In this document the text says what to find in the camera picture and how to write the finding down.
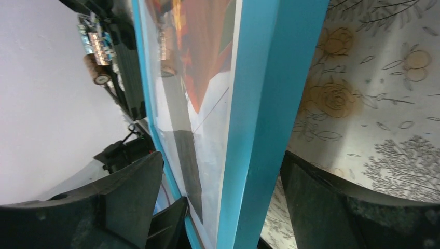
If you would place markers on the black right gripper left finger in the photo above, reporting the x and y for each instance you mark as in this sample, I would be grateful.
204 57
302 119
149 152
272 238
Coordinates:
112 212

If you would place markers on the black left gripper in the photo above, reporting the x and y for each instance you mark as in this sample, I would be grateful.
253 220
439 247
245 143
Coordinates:
167 228

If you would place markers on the hot air balloon photo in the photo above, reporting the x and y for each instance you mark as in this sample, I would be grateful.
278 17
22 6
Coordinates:
188 56

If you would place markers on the black poker chip case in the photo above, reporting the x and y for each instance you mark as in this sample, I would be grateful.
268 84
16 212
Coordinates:
106 30

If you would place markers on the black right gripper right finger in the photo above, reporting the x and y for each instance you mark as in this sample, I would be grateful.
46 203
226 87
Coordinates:
327 211

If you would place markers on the blue wooden picture frame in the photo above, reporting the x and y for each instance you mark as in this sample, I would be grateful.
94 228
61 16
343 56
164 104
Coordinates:
273 47

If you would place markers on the floral patterned table mat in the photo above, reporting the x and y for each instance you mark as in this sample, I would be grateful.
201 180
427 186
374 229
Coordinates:
369 112

